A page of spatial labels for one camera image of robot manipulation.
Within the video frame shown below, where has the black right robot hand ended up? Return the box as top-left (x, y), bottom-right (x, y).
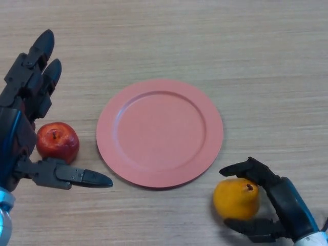
top-left (219, 156), bottom-right (321, 243)

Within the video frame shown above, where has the pink round plate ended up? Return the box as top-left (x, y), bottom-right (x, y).
top-left (96, 78), bottom-right (224, 190)

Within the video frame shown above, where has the red apple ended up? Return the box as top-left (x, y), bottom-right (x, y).
top-left (35, 121), bottom-right (80, 165)

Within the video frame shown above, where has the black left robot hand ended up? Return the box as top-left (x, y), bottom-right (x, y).
top-left (0, 29), bottom-right (114, 192)

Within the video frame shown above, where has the yellow pear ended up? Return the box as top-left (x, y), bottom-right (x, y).
top-left (213, 178), bottom-right (260, 221)

